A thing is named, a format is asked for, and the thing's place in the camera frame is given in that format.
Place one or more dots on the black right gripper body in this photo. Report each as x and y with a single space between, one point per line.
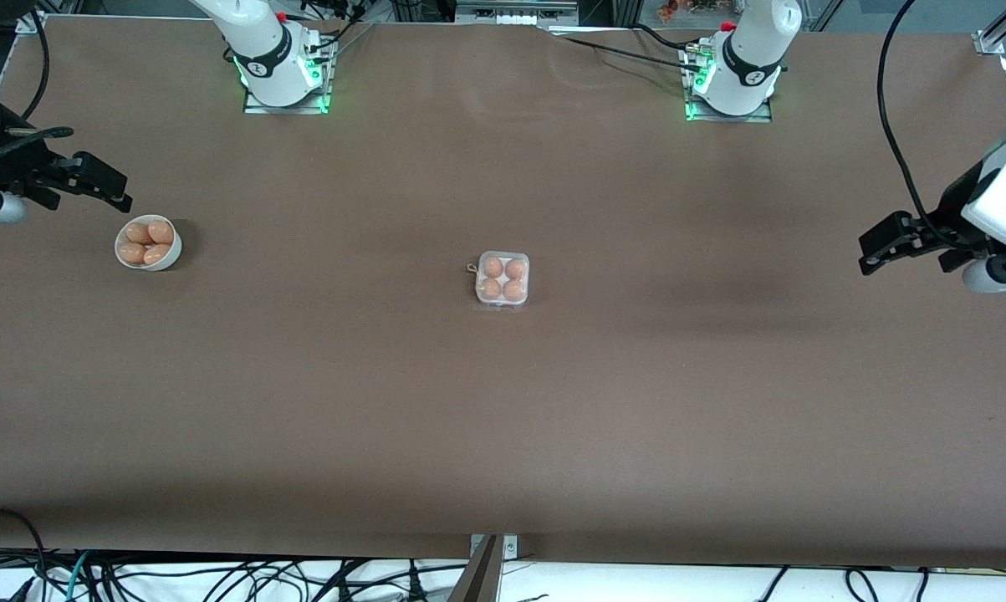
11 164

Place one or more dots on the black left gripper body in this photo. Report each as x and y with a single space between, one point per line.
952 211

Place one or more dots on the clear plastic egg box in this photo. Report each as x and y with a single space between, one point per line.
502 279

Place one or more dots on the brown egg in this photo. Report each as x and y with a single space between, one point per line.
138 233
513 290
491 289
161 232
515 268
492 267
132 252
157 253

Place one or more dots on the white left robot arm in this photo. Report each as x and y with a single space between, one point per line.
749 50

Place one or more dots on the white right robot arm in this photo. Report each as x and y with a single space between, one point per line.
264 42

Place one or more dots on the white round bowl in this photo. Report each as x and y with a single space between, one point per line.
168 264

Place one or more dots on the orange background object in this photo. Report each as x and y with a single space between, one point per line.
668 10

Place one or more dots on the silver power strip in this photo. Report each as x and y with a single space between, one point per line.
511 12

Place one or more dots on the grey slanted beam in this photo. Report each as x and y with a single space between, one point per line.
479 581

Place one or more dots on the aluminium frame profile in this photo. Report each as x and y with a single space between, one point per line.
989 42
33 22

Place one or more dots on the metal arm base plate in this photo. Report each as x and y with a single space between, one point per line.
285 109
732 119

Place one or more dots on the small metal table bracket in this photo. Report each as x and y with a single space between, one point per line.
511 548

